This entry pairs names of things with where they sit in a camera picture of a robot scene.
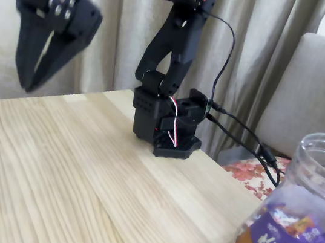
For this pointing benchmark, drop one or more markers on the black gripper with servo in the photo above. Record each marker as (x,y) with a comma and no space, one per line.
(79,20)

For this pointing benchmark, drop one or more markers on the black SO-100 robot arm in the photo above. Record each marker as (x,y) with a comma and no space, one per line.
(175,38)

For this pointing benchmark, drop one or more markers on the floral seat cushion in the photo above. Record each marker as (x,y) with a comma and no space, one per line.
(246,173)

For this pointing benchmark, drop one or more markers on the grey upholstered chair back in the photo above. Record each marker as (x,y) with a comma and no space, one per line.
(323,90)

